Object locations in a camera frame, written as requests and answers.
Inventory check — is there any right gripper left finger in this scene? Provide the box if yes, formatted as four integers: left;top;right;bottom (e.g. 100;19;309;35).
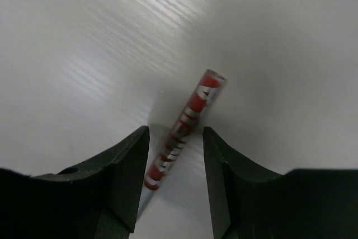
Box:
1;126;150;238

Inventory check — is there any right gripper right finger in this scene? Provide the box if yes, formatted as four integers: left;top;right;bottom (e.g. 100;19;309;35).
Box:
202;127;357;238

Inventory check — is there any red silver lip gloss tube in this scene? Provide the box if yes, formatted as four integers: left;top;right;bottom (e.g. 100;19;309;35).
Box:
144;69;226;190

